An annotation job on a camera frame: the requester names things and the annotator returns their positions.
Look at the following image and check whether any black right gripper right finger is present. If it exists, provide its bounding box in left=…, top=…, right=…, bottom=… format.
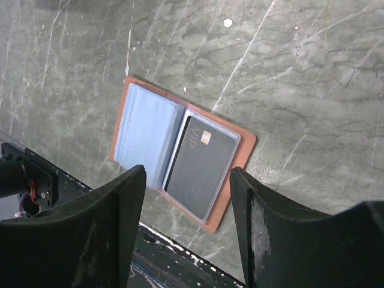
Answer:
left=230, top=167, right=383, bottom=287

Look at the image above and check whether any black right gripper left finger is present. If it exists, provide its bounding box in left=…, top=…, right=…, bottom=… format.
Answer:
left=1, top=165, right=146, bottom=287

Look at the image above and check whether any pink leather card holder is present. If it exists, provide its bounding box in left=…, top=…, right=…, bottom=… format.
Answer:
left=110, top=76, right=257, bottom=232

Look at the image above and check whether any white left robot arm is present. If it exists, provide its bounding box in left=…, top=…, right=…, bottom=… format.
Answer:
left=0, top=158, right=30, bottom=198

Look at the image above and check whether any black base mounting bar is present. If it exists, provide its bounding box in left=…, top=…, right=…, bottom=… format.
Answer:
left=1, top=143, right=242, bottom=287

